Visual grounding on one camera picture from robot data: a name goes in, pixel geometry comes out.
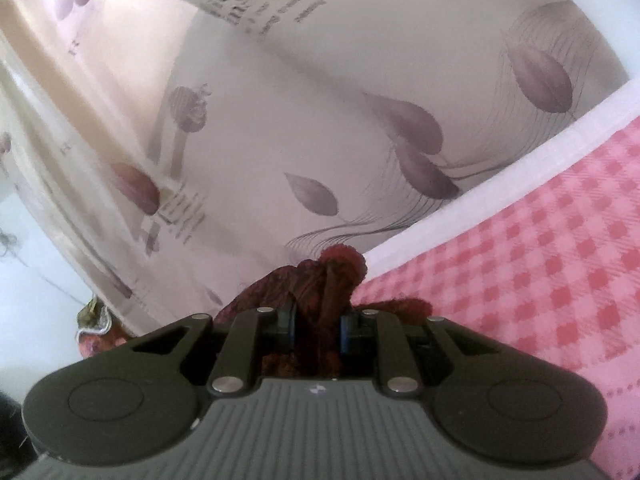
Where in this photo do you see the maroon knitted sweater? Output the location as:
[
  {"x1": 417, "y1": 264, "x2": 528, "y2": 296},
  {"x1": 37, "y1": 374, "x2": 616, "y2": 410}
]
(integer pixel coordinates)
[{"x1": 212, "y1": 244, "x2": 434, "y2": 380}]

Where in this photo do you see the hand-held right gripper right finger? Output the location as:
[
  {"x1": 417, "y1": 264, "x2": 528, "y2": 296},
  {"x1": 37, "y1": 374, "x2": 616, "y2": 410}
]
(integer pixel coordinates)
[{"x1": 340, "y1": 309, "x2": 502, "y2": 400}]

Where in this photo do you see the red floral cloth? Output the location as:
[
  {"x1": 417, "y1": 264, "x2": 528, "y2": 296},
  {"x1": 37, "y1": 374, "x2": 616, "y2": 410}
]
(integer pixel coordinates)
[{"x1": 79, "y1": 324, "x2": 135, "y2": 360}]

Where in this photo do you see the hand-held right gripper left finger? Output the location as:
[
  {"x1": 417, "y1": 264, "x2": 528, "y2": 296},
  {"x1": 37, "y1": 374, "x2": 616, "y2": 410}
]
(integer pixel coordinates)
[{"x1": 126, "y1": 306, "x2": 300, "y2": 401}]

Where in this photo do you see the pink checked blanket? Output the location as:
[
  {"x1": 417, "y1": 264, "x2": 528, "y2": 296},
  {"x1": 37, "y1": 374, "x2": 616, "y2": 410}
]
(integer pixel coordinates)
[{"x1": 350, "y1": 80, "x2": 640, "y2": 480}]

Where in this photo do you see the beige leaf-print curtain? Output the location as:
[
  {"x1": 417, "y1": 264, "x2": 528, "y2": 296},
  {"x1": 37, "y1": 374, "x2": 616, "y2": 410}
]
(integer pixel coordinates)
[{"x1": 0, "y1": 0, "x2": 632, "y2": 338}]

